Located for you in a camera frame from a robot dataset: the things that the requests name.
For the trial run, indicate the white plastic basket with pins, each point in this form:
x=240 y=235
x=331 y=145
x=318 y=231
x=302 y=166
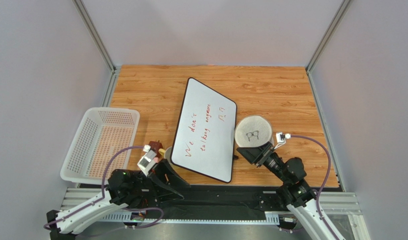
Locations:
x=103 y=131

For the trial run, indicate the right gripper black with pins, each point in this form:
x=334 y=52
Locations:
x=259 y=155

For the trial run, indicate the white mesh laundry bag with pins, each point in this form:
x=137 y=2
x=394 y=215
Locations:
x=253 y=131

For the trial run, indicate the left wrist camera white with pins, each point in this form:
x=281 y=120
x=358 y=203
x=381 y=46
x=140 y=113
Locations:
x=147 y=162

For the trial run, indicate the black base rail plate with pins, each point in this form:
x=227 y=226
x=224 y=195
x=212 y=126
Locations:
x=221 y=202

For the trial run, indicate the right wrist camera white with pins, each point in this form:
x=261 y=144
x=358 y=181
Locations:
x=281 y=139

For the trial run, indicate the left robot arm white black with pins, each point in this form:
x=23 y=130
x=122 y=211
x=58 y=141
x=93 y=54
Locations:
x=137 y=191

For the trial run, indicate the yellow white cup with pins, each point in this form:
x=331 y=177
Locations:
x=166 y=154

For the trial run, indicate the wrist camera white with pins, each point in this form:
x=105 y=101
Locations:
x=147 y=162
x=281 y=139

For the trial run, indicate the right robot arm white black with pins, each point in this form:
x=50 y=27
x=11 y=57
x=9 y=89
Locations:
x=295 y=193

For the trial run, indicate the aluminium frame rail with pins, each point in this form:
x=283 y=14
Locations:
x=334 y=203

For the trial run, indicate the whiteboard with red writing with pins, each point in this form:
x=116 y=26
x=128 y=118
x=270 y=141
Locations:
x=204 y=138

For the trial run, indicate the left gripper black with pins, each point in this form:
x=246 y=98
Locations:
x=162 y=191

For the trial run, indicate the dark red power adapter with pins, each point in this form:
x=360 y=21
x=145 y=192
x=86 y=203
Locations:
x=155 y=146

